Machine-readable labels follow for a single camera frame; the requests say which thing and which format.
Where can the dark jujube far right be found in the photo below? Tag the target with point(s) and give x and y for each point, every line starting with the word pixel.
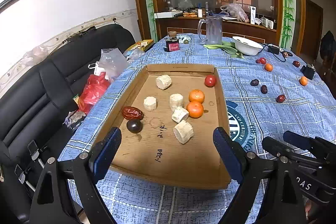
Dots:
pixel 296 64

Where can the red jujube right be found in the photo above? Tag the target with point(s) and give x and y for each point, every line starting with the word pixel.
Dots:
pixel 280 98

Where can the wooden sideboard counter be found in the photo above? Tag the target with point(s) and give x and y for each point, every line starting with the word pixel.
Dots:
pixel 182 24

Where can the clear plastic bag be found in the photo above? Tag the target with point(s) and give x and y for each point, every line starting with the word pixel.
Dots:
pixel 112 62

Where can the red cherry tomato far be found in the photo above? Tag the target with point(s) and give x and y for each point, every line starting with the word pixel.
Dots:
pixel 262 60

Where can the dark jujube top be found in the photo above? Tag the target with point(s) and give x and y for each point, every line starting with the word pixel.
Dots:
pixel 254 82

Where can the black power adapter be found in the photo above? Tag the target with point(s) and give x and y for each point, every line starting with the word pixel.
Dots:
pixel 273 49

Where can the red plastic bag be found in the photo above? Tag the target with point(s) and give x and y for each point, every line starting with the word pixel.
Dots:
pixel 95 87

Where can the small orange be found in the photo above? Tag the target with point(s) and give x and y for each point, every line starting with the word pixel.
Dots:
pixel 303 81
pixel 268 67

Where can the black small box device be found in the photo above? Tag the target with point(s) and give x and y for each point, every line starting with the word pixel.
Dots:
pixel 308 71

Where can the clear plastic pitcher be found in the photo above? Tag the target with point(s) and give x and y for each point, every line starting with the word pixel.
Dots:
pixel 214 30

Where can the large orange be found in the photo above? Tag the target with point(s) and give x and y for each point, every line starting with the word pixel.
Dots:
pixel 195 109
pixel 196 95

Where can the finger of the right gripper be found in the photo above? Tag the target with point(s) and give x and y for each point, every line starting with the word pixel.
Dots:
pixel 279 150
pixel 302 142

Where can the plastic bag on counter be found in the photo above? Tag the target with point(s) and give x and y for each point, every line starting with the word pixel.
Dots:
pixel 234 10

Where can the small orange far top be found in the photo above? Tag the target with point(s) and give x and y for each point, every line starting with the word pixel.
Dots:
pixel 268 67

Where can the dark jujube middle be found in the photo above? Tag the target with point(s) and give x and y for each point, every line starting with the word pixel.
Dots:
pixel 264 89

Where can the black sofa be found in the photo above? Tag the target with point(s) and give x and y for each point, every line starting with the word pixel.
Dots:
pixel 35 108

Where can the white carton on counter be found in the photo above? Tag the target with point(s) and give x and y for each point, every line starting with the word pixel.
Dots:
pixel 253 15

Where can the pink perfume box bottle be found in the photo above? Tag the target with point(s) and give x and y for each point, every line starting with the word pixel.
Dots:
pixel 172 42

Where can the large red jujube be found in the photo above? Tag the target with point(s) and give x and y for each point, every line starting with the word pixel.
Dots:
pixel 130 113

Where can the green leafy vegetable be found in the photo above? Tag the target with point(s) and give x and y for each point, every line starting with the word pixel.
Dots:
pixel 228 47

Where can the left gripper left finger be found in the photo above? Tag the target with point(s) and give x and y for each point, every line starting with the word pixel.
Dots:
pixel 52 201

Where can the white enamel basin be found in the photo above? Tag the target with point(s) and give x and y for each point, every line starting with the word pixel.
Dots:
pixel 247 46

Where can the cardboard tray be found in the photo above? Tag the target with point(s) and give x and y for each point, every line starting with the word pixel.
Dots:
pixel 155 154

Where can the small orange far right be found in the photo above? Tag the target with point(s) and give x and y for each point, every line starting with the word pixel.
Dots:
pixel 303 81

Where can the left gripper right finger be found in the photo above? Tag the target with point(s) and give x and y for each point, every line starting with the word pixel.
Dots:
pixel 282 200

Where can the blue plaid tablecloth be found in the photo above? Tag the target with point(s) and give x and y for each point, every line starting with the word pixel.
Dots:
pixel 307 110

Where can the dark purple plum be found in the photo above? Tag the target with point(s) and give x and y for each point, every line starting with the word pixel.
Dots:
pixel 134 126

